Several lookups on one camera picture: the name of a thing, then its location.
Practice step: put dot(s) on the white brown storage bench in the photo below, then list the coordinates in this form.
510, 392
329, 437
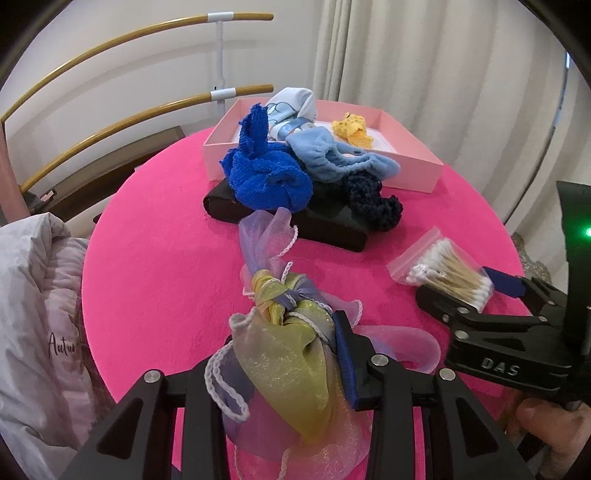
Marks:
100, 178

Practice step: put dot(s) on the wooden barre rail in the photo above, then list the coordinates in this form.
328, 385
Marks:
120, 40
160, 110

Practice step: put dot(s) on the navy crochet scrunchie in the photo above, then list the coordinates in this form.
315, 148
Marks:
376, 212

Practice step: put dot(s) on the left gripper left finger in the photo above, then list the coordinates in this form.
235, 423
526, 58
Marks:
135, 440

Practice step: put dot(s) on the white blue printed cloth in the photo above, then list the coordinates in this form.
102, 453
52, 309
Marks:
290, 110

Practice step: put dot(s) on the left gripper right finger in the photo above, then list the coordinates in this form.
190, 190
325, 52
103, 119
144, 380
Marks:
461, 438

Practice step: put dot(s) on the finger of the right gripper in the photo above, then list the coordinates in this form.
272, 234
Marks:
456, 313
539, 297

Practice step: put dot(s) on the black pouch case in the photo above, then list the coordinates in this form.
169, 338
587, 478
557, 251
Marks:
328, 218

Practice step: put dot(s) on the cotton swabs bag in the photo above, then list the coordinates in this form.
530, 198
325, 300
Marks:
436, 260

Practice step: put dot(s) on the pink shallow box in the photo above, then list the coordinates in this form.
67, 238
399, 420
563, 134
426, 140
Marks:
420, 168

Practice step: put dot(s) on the grey duvet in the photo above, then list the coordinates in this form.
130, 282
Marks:
52, 395

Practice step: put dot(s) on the pink tablecloth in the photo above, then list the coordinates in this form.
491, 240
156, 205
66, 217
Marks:
161, 277

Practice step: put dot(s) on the white barre right post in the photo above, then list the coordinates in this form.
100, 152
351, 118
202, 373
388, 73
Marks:
219, 60

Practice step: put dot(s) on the light blue fleece headband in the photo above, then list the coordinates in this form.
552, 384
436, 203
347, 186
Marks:
328, 160

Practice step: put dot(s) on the upper wooden barre rail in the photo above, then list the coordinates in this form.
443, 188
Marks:
120, 40

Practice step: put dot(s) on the lower wooden barre rail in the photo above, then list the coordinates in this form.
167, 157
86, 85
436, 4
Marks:
160, 110

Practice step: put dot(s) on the person's right hand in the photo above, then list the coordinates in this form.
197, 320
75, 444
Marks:
565, 432

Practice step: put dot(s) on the cream curtain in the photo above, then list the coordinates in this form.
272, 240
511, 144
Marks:
486, 86

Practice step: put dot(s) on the royal blue towel scrunchie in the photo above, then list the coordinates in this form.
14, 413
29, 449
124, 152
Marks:
264, 174

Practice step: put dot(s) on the yellow plush toy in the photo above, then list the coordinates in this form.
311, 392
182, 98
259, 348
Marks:
353, 129

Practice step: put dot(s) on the pink grey hanging towel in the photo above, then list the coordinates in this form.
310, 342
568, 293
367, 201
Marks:
13, 205

